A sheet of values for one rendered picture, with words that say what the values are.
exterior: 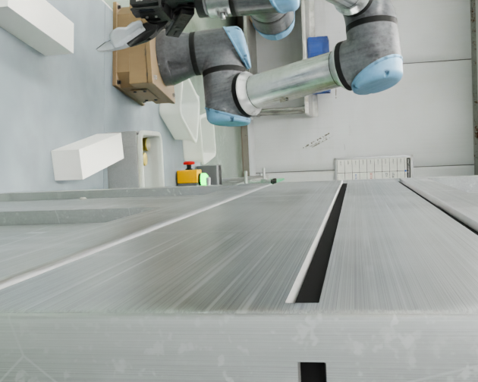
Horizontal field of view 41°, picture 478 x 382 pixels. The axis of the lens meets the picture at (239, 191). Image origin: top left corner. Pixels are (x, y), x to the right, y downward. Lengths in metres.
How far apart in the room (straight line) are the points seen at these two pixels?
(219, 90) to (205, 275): 1.47
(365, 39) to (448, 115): 6.30
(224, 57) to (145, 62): 0.20
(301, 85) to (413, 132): 6.17
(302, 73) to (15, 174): 0.71
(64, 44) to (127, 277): 1.11
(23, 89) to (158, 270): 1.06
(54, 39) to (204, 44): 0.55
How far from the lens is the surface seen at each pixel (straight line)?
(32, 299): 0.18
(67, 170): 1.32
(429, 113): 7.71
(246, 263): 0.21
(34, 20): 1.19
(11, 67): 1.22
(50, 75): 1.36
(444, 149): 7.72
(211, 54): 1.69
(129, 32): 1.13
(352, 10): 1.46
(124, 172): 1.58
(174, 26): 1.17
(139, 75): 1.65
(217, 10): 1.08
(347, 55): 1.47
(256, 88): 1.60
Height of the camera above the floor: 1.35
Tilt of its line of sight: 10 degrees down
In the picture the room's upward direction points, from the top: 88 degrees clockwise
